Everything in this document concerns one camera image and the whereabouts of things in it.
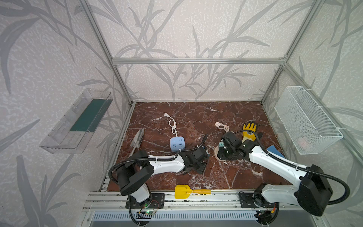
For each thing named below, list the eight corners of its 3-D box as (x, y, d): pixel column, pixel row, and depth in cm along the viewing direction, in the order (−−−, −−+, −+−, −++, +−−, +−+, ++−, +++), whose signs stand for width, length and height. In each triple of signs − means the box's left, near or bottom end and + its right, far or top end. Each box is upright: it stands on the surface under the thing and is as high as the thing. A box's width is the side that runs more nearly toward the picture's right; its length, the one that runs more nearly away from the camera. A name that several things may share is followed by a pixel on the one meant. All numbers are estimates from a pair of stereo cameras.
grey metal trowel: (126, 156, 92) (125, 155, 90) (140, 129, 106) (139, 127, 104) (134, 158, 91) (133, 156, 89) (146, 130, 105) (146, 128, 103)
